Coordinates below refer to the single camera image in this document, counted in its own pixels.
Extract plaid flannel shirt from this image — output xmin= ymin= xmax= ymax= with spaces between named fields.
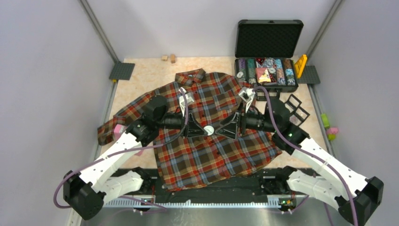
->
xmin=97 ymin=69 xmax=282 ymax=191

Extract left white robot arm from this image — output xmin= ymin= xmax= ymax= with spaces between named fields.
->
xmin=60 ymin=92 xmax=194 ymax=220

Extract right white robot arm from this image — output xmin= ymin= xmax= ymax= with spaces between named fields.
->
xmin=216 ymin=97 xmax=384 ymax=226

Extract black brooch display tray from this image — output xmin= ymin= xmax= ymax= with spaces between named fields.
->
xmin=284 ymin=94 xmax=310 ymax=126

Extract pink metronome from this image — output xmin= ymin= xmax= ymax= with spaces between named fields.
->
xmin=113 ymin=124 xmax=126 ymax=141

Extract wooden block right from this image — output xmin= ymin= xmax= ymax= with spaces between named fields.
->
xmin=170 ymin=54 xmax=176 ymax=64

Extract black poker chip case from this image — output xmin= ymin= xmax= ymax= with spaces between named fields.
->
xmin=234 ymin=19 xmax=304 ymax=94

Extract left grey baseplate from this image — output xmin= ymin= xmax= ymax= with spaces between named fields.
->
xmin=109 ymin=62 xmax=135 ymax=81

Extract grey baseplate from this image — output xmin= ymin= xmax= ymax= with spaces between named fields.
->
xmin=297 ymin=65 xmax=320 ymax=85
xmin=109 ymin=62 xmax=135 ymax=81

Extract yellow plastic toy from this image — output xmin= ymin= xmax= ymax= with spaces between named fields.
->
xmin=295 ymin=54 xmax=308 ymax=79

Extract right grey baseplate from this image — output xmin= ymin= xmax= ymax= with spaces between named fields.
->
xmin=297 ymin=65 xmax=320 ymax=85

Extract green pink toy pieces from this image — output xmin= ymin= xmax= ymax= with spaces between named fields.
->
xmin=320 ymin=113 xmax=339 ymax=141

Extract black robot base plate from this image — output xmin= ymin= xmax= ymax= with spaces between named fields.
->
xmin=106 ymin=168 xmax=312 ymax=205

